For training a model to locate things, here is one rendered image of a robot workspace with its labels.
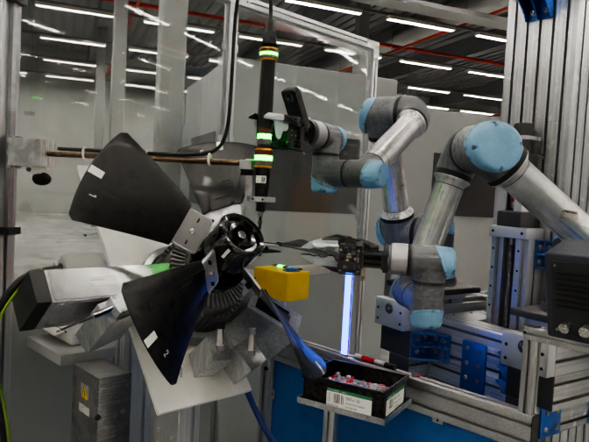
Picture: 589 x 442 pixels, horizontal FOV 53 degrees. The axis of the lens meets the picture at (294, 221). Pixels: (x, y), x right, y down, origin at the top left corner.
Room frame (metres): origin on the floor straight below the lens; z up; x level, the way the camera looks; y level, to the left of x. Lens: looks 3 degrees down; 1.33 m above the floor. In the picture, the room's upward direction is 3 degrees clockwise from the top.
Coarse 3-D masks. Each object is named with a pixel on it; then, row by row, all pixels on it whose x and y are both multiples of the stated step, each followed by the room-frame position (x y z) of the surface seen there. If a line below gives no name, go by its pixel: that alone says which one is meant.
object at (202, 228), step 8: (192, 216) 1.32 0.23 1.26; (200, 216) 1.33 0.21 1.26; (184, 224) 1.32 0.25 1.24; (192, 224) 1.32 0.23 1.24; (200, 224) 1.33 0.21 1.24; (208, 224) 1.33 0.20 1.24; (176, 232) 1.31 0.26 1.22; (184, 232) 1.32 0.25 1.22; (200, 232) 1.33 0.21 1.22; (176, 240) 1.31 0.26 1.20; (184, 240) 1.32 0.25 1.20; (192, 240) 1.32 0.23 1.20; (200, 240) 1.33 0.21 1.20; (184, 248) 1.32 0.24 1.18; (192, 248) 1.33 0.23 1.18
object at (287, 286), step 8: (256, 272) 1.90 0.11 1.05; (264, 272) 1.87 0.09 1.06; (272, 272) 1.84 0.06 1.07; (280, 272) 1.82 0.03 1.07; (288, 272) 1.82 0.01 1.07; (296, 272) 1.83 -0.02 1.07; (304, 272) 1.85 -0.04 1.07; (264, 280) 1.87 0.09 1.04; (272, 280) 1.84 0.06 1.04; (280, 280) 1.81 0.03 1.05; (288, 280) 1.80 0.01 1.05; (296, 280) 1.82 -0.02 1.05; (304, 280) 1.84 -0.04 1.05; (264, 288) 1.87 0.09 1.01; (272, 288) 1.84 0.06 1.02; (280, 288) 1.81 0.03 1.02; (288, 288) 1.80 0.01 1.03; (296, 288) 1.82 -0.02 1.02; (304, 288) 1.85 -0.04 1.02; (272, 296) 1.84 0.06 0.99; (280, 296) 1.81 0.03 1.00; (288, 296) 1.80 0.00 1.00; (296, 296) 1.82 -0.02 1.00; (304, 296) 1.85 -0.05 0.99
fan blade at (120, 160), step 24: (120, 144) 1.29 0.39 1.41; (120, 168) 1.27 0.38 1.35; (144, 168) 1.29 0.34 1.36; (120, 192) 1.26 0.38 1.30; (144, 192) 1.28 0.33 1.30; (168, 192) 1.30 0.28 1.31; (72, 216) 1.21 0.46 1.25; (96, 216) 1.24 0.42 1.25; (120, 216) 1.26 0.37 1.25; (144, 216) 1.28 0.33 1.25; (168, 216) 1.30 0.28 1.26; (168, 240) 1.30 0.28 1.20
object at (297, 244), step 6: (294, 240) 1.63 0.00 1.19; (300, 240) 1.64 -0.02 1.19; (306, 240) 1.65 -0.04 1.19; (288, 246) 1.41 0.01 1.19; (294, 246) 1.42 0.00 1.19; (300, 246) 1.45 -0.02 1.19; (312, 252) 1.43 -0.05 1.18; (318, 252) 1.46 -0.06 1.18; (324, 252) 1.50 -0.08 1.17; (330, 252) 1.55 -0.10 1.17; (336, 252) 1.58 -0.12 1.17; (336, 258) 1.47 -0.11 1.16
